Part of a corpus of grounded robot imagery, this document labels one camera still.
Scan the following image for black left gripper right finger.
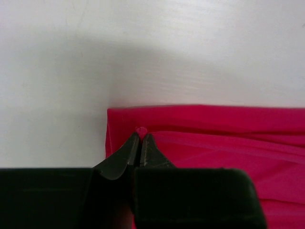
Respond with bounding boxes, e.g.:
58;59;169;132
133;134;266;229

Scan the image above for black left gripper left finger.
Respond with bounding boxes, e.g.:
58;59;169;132
0;133;140;229

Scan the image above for pink t-shirt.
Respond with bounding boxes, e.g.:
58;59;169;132
105;105;305;229

